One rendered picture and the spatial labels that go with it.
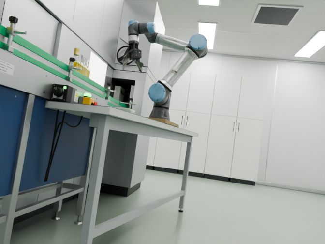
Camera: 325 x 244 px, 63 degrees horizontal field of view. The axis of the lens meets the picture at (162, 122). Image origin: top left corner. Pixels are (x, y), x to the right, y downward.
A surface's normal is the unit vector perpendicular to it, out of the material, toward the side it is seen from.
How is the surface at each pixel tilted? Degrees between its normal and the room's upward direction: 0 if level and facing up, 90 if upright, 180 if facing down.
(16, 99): 90
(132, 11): 90
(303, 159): 90
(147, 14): 90
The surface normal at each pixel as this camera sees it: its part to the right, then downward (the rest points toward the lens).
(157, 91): -0.29, -0.03
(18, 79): 0.98, 0.12
